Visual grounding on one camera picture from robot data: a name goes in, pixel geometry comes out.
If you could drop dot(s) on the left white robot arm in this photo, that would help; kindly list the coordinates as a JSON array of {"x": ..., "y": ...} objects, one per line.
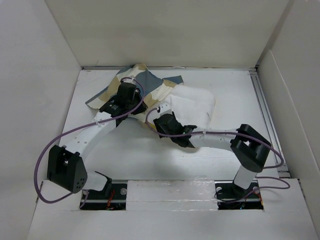
[{"x": 66, "y": 164}]

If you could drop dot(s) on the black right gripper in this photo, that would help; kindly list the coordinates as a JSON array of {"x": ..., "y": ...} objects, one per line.
[{"x": 159, "y": 128}]

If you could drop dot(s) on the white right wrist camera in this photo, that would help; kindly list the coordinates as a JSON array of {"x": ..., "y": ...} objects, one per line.
[{"x": 164, "y": 108}]

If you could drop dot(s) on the aluminium rail right side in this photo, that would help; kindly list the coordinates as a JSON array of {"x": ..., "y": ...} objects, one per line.
[{"x": 283, "y": 170}]

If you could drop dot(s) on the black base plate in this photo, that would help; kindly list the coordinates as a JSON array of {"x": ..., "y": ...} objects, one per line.
[
  {"x": 232, "y": 197},
  {"x": 115, "y": 200}
]

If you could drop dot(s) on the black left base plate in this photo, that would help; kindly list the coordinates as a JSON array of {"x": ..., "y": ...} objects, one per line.
[{"x": 115, "y": 200}]

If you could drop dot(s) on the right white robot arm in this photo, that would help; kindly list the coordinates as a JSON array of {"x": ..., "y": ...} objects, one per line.
[{"x": 250, "y": 148}]

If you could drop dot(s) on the white pillow yellow edge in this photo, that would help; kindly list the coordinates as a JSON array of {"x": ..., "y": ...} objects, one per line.
[{"x": 191, "y": 105}]

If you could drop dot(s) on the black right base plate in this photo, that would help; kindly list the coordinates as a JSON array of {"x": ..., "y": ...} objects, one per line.
[{"x": 232, "y": 197}]

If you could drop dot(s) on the plaid beige blue pillowcase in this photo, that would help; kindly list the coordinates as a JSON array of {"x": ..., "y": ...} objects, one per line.
[{"x": 148, "y": 82}]

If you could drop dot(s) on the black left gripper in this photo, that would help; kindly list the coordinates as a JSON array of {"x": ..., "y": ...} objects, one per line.
[{"x": 143, "y": 108}]

